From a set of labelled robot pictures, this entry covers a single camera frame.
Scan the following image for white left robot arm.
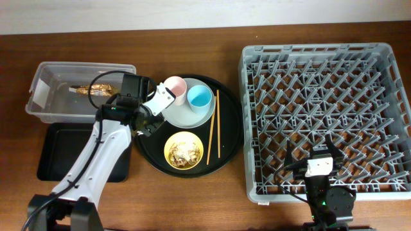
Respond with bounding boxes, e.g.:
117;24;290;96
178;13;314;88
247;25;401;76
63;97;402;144
22;72;175;230

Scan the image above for yellow bowl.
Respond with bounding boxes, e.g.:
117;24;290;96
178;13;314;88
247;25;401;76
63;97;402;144
164;132;204;171

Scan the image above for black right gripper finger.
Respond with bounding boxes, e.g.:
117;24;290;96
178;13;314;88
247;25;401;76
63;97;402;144
326;135;344;170
284;140;293;167

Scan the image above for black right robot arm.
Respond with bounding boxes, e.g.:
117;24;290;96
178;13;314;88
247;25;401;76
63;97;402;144
284;137;356;230

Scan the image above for black round tray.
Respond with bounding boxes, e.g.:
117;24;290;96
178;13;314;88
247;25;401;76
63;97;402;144
134;74;243;178

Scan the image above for black rectangular tray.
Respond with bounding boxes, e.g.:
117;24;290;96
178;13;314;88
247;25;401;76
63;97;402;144
36;122;132;184

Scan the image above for grey round plate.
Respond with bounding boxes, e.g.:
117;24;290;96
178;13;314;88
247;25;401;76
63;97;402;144
162;78;214;129

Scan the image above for light blue cup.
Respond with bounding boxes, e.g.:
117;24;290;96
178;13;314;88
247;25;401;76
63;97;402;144
187;85;212;114

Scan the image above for left wooden chopstick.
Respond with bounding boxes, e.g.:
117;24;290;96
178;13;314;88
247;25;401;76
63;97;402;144
206;96;216;165

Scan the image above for grey plastic dishwasher rack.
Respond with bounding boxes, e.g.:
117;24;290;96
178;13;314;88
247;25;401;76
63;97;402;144
238;43;410;205

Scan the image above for clear plastic waste bin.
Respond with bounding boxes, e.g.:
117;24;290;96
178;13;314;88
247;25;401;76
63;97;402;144
25;62;136;123

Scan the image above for right wooden chopstick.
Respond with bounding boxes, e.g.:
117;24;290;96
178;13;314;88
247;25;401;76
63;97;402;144
216;90;221;158

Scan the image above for wooden chopstick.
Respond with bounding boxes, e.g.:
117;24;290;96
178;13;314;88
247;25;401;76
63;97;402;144
206;96;216;165
216;90;221;158

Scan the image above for pink cup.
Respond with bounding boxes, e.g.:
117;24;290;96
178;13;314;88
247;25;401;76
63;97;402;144
164;76;187;106

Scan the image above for gold foil wrapper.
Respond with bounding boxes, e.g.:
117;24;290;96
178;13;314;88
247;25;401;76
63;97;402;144
69;84;120;97

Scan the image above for food scraps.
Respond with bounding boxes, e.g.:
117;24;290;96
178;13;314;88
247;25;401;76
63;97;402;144
169;142;200;168

